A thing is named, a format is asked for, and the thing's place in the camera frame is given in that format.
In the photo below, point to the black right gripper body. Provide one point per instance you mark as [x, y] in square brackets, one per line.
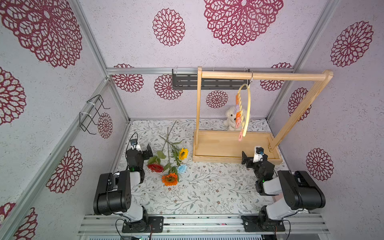
[248, 159]

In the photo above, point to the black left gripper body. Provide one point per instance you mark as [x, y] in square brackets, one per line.
[142, 158]

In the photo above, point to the light blue carnation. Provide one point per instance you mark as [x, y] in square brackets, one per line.
[182, 168]

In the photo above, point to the yellow clip hanger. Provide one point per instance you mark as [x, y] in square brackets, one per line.
[245, 111]

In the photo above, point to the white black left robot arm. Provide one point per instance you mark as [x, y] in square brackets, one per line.
[114, 191]

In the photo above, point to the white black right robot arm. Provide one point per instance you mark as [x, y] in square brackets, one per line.
[299, 190]

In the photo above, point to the pink clothes peg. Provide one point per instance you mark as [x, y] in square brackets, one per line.
[241, 135]

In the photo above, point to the wooden clothes rack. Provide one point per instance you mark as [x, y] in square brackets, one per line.
[224, 147]

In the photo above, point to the purple clothes peg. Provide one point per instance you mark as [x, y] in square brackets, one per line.
[237, 108]

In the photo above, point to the orange artificial flower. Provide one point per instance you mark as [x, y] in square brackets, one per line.
[171, 178]

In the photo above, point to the white plush dog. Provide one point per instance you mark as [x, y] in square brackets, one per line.
[230, 122]

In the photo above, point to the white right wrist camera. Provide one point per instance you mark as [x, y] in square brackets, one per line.
[259, 155]

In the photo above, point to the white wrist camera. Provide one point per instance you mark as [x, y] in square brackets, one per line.
[135, 145]
[259, 155]

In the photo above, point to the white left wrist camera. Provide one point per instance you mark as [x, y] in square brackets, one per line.
[135, 145]

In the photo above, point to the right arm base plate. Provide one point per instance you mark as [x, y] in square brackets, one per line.
[262, 224]

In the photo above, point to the black wire wall rack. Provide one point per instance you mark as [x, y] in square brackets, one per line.
[87, 118]

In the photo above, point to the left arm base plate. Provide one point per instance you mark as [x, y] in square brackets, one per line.
[146, 225]

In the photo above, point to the aluminium front rail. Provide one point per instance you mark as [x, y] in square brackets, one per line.
[94, 225]

